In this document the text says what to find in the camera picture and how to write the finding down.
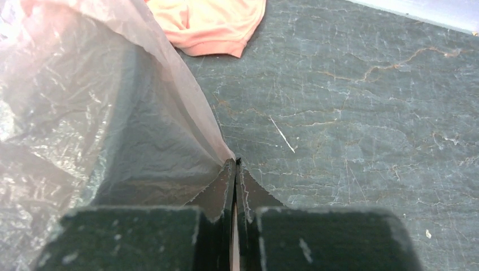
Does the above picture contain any pink plastic trash bag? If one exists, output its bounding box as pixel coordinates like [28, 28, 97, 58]
[1, 1, 234, 270]

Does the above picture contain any salmon pink cloth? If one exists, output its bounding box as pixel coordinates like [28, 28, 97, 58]
[146, 0, 267, 58]

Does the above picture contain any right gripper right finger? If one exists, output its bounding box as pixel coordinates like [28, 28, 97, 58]
[234, 158, 285, 270]

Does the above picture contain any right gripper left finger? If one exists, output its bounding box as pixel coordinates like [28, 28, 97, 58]
[187, 159, 236, 270]

